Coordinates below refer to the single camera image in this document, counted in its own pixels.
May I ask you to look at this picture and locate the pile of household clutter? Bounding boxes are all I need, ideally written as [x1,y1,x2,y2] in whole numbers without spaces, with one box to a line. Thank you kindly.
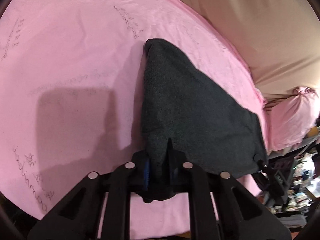
[267,127,320,222]

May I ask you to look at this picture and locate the pink pillow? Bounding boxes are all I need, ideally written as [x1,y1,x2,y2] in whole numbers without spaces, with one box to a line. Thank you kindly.
[267,86,320,153]

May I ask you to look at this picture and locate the dark grey pants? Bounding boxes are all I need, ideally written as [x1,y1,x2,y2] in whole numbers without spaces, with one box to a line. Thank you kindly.
[140,38,269,203]

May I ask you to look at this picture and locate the pink printed blanket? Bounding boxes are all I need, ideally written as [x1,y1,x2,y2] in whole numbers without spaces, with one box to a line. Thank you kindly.
[0,0,270,240]

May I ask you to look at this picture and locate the beige bed sheet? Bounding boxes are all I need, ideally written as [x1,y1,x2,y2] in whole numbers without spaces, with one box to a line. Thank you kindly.
[152,0,320,101]

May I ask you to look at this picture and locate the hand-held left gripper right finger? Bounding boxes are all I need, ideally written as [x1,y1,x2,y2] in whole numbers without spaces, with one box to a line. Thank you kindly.
[166,137,292,240]

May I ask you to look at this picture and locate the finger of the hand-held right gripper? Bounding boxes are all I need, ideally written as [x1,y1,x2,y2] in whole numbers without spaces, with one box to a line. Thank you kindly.
[252,153,270,172]

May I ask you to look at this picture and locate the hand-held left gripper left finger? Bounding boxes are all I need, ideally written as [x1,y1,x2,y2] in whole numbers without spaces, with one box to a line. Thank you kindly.
[27,152,150,240]

